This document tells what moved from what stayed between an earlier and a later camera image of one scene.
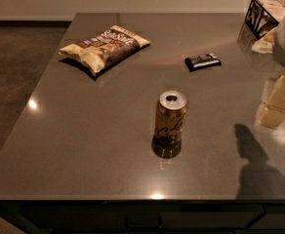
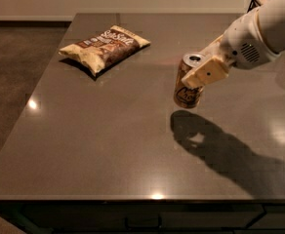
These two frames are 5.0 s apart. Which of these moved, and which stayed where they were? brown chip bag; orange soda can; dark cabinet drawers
Moved: orange soda can
Stayed: brown chip bag; dark cabinet drawers
